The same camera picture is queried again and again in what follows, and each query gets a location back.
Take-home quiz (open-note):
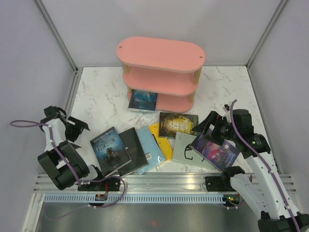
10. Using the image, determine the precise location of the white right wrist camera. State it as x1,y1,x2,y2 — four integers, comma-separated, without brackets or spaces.
224,102,232,117

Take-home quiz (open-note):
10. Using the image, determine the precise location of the light blue booklet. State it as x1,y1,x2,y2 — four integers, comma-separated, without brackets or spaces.
137,126,166,175

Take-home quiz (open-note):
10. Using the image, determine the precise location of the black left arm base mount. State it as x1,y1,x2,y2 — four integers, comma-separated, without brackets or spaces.
77,177,121,192

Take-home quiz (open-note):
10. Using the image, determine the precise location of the green yellow Alice book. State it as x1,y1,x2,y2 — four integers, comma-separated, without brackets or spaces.
158,112,199,138

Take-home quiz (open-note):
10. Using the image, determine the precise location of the dark Wuthering Heights book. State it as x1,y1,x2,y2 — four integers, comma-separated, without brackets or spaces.
90,127,132,177

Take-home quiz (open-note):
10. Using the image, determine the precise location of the aluminium front rail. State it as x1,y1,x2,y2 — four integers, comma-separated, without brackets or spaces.
33,173,297,193

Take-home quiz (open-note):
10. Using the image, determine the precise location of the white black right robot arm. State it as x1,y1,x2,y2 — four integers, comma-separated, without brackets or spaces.
192,109,309,232

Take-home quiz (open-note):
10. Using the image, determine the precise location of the yellow booklet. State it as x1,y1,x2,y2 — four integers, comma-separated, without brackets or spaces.
148,123,173,163

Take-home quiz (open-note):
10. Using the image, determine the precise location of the white slotted cable duct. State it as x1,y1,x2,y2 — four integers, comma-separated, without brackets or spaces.
44,193,236,204

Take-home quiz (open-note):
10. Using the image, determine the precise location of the pink three-tier shelf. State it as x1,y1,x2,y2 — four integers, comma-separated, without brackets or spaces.
116,36,206,113

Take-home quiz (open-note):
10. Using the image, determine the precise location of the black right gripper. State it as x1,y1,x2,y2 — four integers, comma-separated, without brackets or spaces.
192,110,239,146

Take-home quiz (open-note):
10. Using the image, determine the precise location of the purple Robinson Crusoe book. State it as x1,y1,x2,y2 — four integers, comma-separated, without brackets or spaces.
190,134,240,172

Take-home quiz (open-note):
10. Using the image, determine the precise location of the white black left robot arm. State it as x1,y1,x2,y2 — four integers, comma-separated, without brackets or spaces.
38,106,106,191

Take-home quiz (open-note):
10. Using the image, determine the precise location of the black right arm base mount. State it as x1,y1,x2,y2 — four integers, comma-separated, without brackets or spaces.
204,176,236,192

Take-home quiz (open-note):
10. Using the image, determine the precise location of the pale grey booklet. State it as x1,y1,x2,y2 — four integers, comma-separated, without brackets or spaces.
172,132,215,170

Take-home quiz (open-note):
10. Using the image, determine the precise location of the black hardcover book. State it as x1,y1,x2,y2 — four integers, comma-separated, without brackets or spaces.
118,128,148,177

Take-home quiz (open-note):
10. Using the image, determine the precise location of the blue ocean book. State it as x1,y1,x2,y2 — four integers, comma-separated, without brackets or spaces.
128,89,158,112

